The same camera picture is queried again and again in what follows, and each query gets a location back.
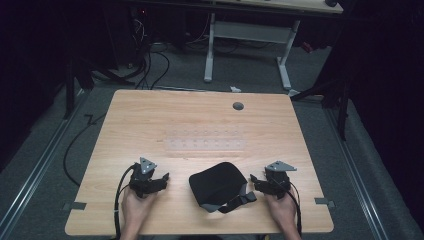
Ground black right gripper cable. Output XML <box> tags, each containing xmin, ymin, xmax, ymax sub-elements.
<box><xmin>270</xmin><ymin>178</ymin><xmax>303</xmax><ymax>237</ymax></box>

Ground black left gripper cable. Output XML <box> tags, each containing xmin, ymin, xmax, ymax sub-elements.
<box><xmin>113</xmin><ymin>163</ymin><xmax>138</xmax><ymax>240</ymax></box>

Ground person's left hand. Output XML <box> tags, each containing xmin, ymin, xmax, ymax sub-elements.
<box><xmin>120</xmin><ymin>187</ymin><xmax>158</xmax><ymax>234</ymax></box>

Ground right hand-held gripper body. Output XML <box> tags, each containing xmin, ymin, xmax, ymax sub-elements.
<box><xmin>263</xmin><ymin>160</ymin><xmax>298</xmax><ymax>200</ymax></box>

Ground black pouch with strap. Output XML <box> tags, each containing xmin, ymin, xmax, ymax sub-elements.
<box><xmin>188</xmin><ymin>161</ymin><xmax>258</xmax><ymax>215</ymax></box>

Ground black metal stand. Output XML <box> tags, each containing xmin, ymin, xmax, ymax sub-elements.
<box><xmin>289</xmin><ymin>63</ymin><xmax>355</xmax><ymax>142</ymax></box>
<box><xmin>62</xmin><ymin>54</ymin><xmax>136</xmax><ymax>120</ymax></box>

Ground person's right hand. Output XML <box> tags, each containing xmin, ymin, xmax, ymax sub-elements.
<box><xmin>264</xmin><ymin>185</ymin><xmax>299</xmax><ymax>234</ymax></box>

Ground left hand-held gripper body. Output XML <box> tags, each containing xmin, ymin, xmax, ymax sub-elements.
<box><xmin>128</xmin><ymin>156</ymin><xmax>158</xmax><ymax>199</ymax></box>

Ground aluminium floor rail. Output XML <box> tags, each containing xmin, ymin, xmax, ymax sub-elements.
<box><xmin>0</xmin><ymin>89</ymin><xmax>90</xmax><ymax>234</ymax></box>
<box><xmin>323</xmin><ymin>106</ymin><xmax>391</xmax><ymax>240</ymax></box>

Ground bundle of black cables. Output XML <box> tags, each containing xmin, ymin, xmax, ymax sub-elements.
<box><xmin>131</xmin><ymin>13</ymin><xmax>172</xmax><ymax>91</ymax></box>

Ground grey tape strip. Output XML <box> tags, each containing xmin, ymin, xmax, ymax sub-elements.
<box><xmin>314</xmin><ymin>197</ymin><xmax>336</xmax><ymax>208</ymax></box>
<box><xmin>62</xmin><ymin>201</ymin><xmax>88</xmax><ymax>212</ymax></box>

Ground white-framed desk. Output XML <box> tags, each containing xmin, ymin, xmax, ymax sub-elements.
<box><xmin>203</xmin><ymin>0</ymin><xmax>345</xmax><ymax>92</ymax></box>

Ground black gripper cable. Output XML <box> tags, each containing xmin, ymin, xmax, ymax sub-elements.
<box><xmin>113</xmin><ymin>163</ymin><xmax>138</xmax><ymax>240</ymax></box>
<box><xmin>270</xmin><ymin>178</ymin><xmax>303</xmax><ymax>237</ymax></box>

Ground black floor cable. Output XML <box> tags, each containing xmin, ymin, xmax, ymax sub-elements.
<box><xmin>62</xmin><ymin>112</ymin><xmax>108</xmax><ymax>188</ymax></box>

